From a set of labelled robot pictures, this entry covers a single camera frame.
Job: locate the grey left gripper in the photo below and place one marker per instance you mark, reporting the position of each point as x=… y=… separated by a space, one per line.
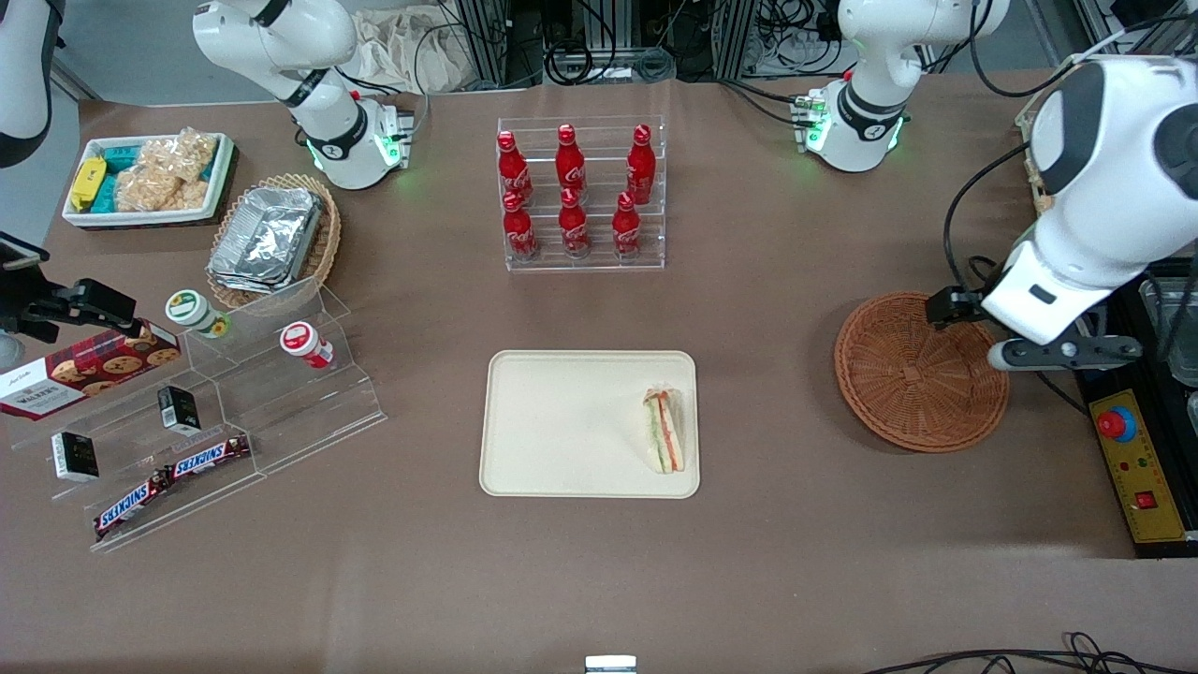
x=955 y=307

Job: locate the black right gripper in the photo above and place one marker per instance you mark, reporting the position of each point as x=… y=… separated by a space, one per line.
x=28 y=304

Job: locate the triangle sandwich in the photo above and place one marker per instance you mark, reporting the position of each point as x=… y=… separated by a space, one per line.
x=664 y=431

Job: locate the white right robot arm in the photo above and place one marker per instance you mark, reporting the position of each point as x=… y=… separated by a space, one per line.
x=346 y=140

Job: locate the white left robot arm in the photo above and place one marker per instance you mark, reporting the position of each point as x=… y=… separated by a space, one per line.
x=870 y=112

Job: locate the round brown wicker basket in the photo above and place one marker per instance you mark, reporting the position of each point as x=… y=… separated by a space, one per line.
x=922 y=393

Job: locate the oval light wicker basket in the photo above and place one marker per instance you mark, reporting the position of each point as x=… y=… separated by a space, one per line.
x=328 y=234

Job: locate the cream rectangular plastic tray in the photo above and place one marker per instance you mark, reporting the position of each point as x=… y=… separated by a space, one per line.
x=571 y=421

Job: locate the red tartan cookie box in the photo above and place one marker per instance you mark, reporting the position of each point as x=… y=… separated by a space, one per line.
x=84 y=370

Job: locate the green lid yogurt cup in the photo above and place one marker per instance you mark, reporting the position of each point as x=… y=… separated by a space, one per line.
x=192 y=312

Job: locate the white rectangular snack bin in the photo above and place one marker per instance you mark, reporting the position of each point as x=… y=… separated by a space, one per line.
x=150 y=217

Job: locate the yellow snack pack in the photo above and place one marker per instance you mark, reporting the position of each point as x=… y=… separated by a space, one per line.
x=87 y=183

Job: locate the small black carton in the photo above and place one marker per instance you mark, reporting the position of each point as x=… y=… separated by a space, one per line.
x=75 y=457
x=178 y=410

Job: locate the bagged puffed rice crackers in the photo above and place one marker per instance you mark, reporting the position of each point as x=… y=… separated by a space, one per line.
x=168 y=173

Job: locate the teal snack pack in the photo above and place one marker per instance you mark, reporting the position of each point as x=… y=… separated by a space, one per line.
x=117 y=159

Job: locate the stacked aluminium foil containers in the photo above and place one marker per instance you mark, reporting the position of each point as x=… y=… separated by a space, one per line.
x=267 y=239

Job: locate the Snickers chocolate bar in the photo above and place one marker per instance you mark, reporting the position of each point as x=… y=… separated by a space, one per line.
x=208 y=457
x=133 y=504

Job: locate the red lid yogurt cup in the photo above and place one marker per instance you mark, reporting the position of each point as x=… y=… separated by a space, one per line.
x=301 y=342

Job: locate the red emergency stop button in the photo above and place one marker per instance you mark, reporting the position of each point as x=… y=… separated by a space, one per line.
x=1116 y=424

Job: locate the clear acrylic stepped shelf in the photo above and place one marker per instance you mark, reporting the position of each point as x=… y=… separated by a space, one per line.
x=309 y=402

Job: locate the yellow control box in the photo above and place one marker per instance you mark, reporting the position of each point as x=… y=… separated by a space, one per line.
x=1151 y=449

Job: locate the red cola bottle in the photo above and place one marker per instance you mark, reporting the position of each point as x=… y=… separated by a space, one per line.
x=570 y=164
x=626 y=227
x=513 y=168
x=574 y=225
x=519 y=229
x=640 y=168

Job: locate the clear acrylic bottle rack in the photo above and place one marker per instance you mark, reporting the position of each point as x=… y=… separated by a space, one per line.
x=599 y=262

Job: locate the beige cloth bag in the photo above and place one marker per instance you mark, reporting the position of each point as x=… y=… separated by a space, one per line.
x=412 y=51

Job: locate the red rocker power switch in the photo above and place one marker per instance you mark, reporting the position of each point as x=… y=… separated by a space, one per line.
x=1146 y=500

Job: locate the aluminium profile frame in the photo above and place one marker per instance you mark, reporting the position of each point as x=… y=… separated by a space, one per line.
x=505 y=37

